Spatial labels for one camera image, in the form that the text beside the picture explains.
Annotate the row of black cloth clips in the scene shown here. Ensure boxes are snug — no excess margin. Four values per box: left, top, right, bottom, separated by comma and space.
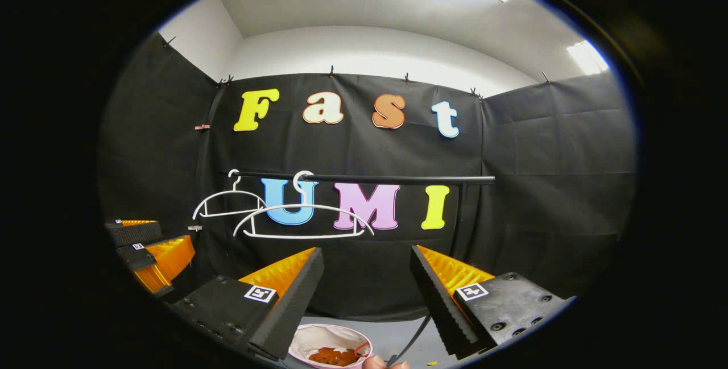
164, 36, 552, 101

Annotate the black cable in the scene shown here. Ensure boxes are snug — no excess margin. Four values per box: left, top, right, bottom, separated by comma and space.
387, 314, 432, 367

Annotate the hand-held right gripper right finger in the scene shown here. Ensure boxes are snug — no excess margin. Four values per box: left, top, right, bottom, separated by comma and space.
409, 245, 569, 358

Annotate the pink laundry hamper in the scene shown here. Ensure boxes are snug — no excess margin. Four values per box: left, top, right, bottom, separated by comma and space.
288, 324, 374, 369

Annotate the small ceiling light panel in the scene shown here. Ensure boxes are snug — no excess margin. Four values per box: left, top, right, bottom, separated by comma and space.
566, 40, 610, 76

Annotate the orange corduroy jacket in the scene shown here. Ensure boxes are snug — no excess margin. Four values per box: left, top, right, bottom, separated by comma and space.
309, 347, 363, 367

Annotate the white plastic clothes hanger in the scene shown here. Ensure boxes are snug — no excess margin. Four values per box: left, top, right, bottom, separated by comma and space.
233, 171, 375, 239
192, 169, 267, 219

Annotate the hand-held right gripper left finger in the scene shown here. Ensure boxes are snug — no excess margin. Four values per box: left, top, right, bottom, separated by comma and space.
168, 248, 325, 361

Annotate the black backdrop cloth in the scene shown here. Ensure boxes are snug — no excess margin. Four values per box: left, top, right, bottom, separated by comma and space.
97, 31, 638, 324

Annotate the black clothes rail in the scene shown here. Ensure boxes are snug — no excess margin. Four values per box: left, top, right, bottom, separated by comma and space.
219, 171, 496, 259

